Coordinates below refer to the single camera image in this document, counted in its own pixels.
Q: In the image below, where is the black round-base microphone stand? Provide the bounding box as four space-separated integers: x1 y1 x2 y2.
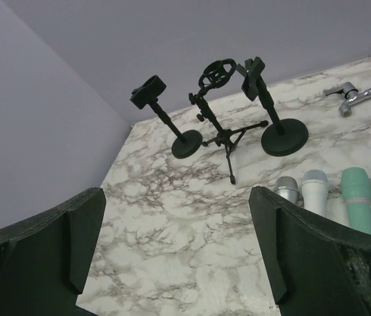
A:
236 57 309 157

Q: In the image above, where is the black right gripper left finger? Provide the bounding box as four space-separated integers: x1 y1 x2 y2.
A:
0 188 105 315

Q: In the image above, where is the black left-corner microphone stand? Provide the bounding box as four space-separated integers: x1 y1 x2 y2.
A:
130 75 203 159

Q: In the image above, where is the silver metal faucet part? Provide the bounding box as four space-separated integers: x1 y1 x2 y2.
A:
323 82 371 118

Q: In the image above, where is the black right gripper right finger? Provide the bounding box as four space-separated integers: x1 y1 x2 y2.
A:
249 186 371 315

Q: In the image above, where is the black shock-mount tripod stand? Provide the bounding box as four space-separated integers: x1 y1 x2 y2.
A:
188 58 268 184

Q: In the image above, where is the white microphone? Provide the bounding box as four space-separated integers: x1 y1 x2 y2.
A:
301 169 329 216

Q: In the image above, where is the mint green microphone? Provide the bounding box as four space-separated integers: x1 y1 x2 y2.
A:
341 167 371 235

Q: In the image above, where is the grey silver microphone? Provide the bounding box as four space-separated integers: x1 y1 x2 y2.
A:
274 176 299 204

